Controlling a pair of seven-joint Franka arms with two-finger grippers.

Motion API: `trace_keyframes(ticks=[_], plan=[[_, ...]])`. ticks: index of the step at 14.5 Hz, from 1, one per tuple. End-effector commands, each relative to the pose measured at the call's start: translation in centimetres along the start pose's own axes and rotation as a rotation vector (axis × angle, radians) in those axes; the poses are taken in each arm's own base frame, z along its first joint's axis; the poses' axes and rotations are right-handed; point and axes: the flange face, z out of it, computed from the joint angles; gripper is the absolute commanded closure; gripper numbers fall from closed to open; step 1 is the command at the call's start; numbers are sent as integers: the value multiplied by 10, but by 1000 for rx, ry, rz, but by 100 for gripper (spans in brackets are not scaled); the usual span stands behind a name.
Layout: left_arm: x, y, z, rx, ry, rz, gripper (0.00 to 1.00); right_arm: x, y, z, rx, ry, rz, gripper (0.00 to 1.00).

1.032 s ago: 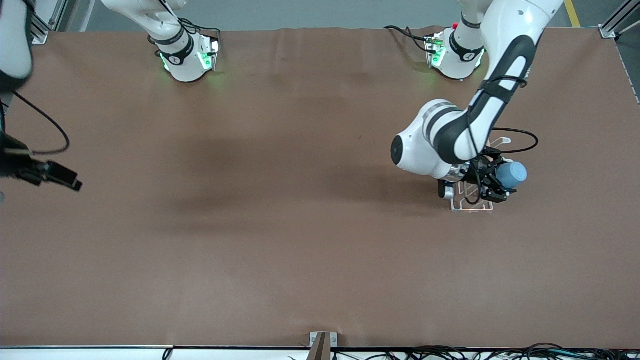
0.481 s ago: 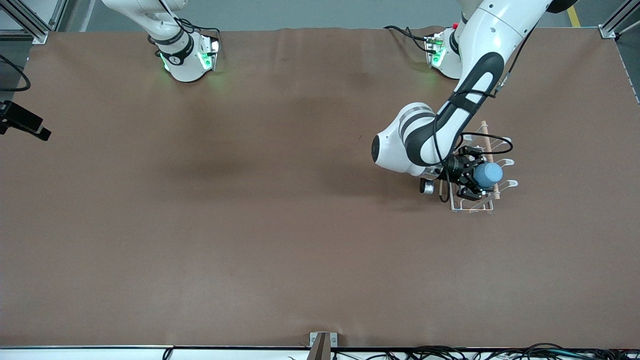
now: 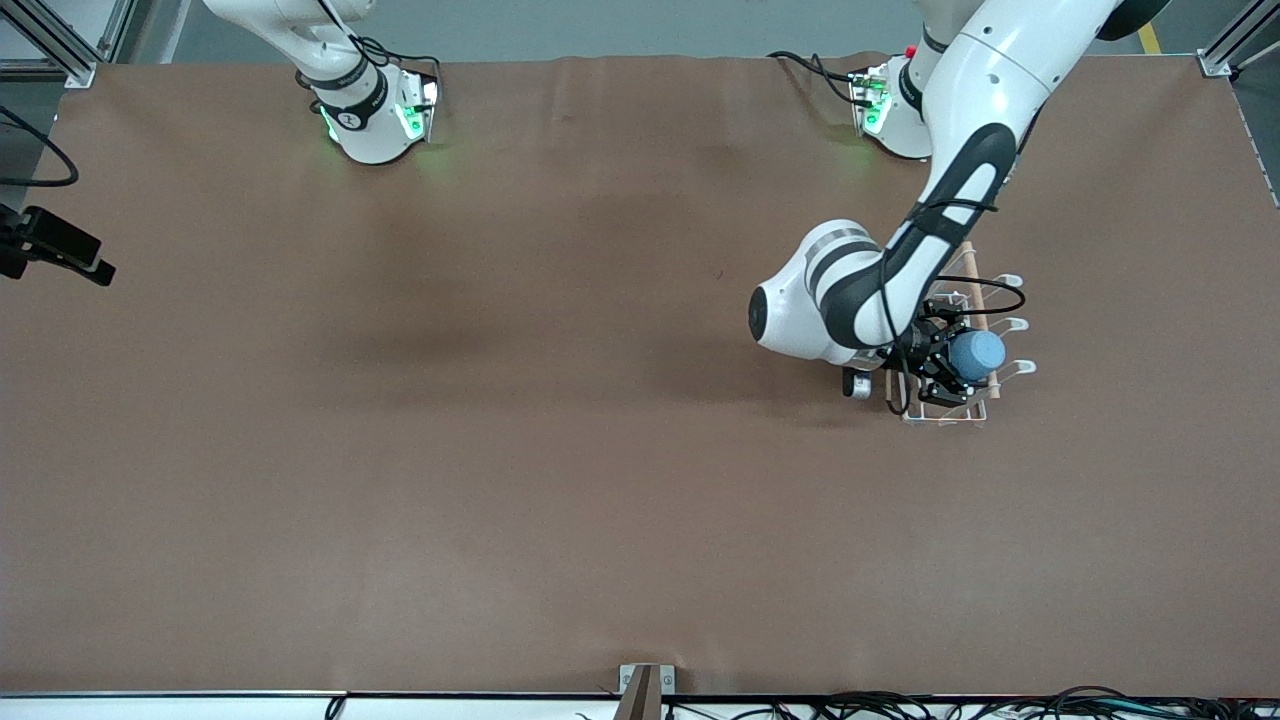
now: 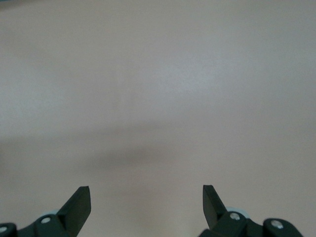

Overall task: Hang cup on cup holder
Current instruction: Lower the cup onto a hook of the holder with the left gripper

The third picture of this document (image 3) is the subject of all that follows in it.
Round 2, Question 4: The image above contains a blue plastic cup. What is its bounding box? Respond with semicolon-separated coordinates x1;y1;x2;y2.
948;329;1008;384

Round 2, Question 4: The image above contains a brown table cover sheet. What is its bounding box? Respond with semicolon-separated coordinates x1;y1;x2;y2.
0;52;1280;698

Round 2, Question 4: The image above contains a white wire cup holder rack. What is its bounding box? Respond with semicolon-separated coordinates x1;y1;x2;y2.
888;241;1038;428

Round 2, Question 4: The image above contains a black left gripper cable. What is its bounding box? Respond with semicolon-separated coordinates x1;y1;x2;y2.
878;198;1027;417

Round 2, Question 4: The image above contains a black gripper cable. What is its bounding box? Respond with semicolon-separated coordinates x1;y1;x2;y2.
878;198;1027;417
0;104;80;189

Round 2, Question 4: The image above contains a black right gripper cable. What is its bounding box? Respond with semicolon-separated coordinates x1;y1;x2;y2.
0;104;80;189

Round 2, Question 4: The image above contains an aluminium frame post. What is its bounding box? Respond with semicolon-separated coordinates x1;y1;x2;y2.
0;0;136;89
1198;0;1280;79

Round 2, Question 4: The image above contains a black left arm base cable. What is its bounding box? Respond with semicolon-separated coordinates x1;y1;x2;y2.
767;50;863;107

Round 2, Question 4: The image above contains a black arm base cable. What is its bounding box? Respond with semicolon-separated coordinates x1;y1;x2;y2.
350;35;442;86
767;50;863;107

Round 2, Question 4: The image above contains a black right arm base cable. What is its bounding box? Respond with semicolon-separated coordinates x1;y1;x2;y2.
350;35;442;86

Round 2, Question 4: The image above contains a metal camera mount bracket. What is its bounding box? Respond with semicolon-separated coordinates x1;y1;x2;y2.
618;663;677;720

